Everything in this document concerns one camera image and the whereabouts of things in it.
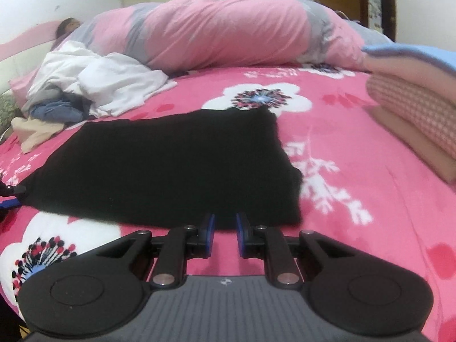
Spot blue folded cloth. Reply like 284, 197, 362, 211
361, 43, 456, 79

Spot blue jeans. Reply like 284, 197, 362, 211
30, 100, 86, 122

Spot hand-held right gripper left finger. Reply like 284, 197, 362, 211
95, 213, 216, 288

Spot dark door frame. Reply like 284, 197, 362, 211
358, 0, 398, 41

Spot pink grey duvet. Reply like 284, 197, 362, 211
66, 0, 396, 70

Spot stack of folded clothes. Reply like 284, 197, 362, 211
366, 75, 456, 154

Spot pink floral blanket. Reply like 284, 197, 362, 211
0, 60, 456, 342

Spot white pink headboard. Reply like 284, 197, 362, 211
0, 21, 61, 93

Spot black shirt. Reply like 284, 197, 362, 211
22, 109, 304, 229

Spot grey garment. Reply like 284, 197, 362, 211
23, 87, 65, 115

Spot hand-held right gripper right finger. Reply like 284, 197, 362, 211
236, 212, 355, 288

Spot green patterned pillow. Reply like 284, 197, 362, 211
0, 91, 24, 132

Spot tan folded cloth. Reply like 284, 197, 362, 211
369, 105, 456, 182

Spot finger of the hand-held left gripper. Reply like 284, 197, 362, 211
0, 182, 27, 210

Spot beige garment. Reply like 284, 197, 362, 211
11, 117, 66, 154

